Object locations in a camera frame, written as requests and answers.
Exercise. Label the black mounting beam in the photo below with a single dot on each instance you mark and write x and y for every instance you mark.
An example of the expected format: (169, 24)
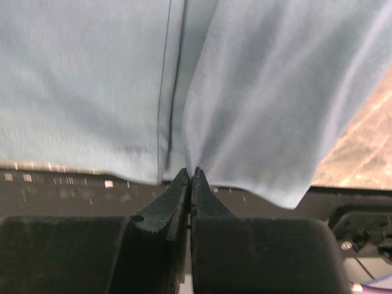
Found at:
(359, 218)

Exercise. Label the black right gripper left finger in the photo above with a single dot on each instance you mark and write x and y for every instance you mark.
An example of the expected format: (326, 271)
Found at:
(90, 254)

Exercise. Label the blue t shirt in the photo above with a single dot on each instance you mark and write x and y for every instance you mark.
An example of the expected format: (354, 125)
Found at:
(255, 93)

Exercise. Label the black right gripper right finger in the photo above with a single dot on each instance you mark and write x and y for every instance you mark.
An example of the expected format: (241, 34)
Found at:
(259, 255)

